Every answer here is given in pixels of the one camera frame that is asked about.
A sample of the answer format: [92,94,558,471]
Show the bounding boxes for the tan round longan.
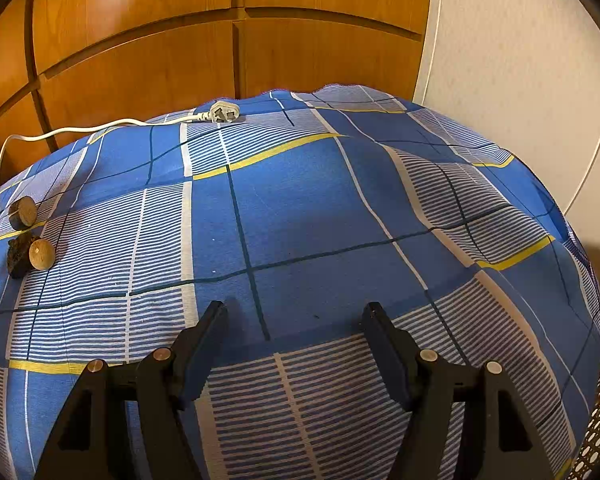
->
[29,238,56,271]

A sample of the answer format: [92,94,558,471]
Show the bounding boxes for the blue plaid tablecloth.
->
[0,86,600,479]

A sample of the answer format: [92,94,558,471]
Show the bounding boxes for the white kettle power cord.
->
[0,100,243,221]

